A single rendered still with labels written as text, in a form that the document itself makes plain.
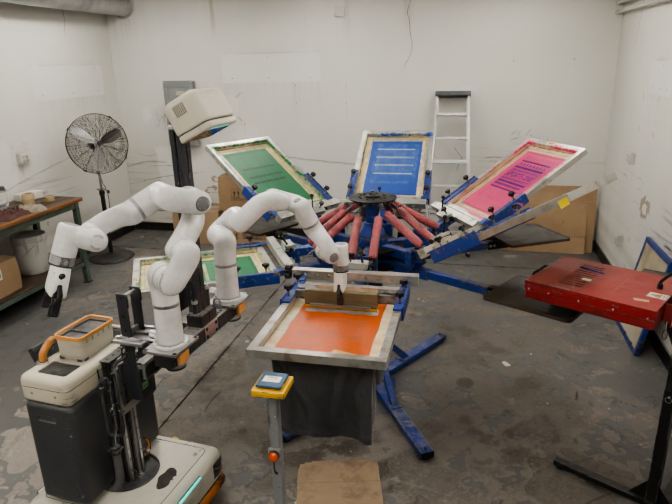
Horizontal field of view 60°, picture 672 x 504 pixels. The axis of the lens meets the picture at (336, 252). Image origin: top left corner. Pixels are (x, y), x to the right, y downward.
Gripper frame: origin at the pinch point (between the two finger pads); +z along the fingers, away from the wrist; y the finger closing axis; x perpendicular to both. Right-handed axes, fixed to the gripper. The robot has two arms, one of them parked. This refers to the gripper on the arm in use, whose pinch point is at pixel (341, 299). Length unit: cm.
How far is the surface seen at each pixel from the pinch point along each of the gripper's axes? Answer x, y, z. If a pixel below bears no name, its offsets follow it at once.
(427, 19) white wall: 5, -419, -152
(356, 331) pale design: 11.6, 21.3, 5.7
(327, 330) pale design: -1.5, 22.6, 5.8
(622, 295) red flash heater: 126, -4, -10
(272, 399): -11, 72, 12
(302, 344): -8.9, 37.6, 6.0
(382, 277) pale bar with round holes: 15.8, -29.3, -1.6
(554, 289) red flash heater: 98, -10, -9
